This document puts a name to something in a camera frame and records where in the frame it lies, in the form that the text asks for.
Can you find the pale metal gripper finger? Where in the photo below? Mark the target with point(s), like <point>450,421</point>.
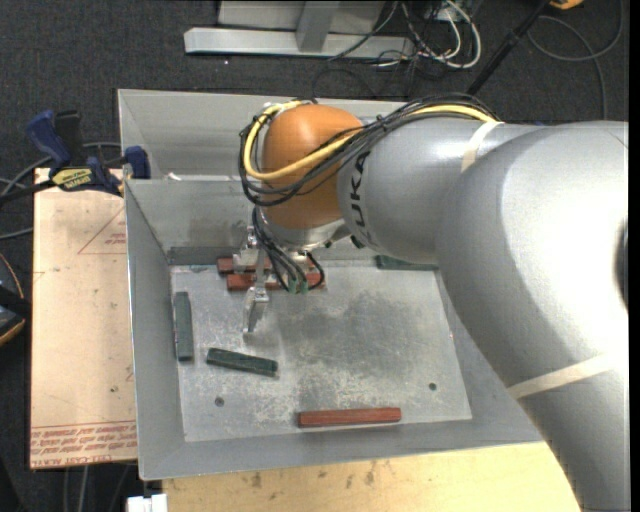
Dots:
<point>246,254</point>
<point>253,312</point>

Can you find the red-brown flat block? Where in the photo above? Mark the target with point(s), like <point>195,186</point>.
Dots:
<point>350,417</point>
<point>227,265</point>
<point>240,283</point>

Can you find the dark green flat block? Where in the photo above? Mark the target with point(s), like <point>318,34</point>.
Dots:
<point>242,362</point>
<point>200,255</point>
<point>400,263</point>
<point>183,327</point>

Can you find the grey metal bin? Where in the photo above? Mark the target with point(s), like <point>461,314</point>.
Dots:
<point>350,340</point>

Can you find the brown cardboard board, red print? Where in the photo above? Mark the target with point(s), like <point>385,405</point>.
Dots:
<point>80,320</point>

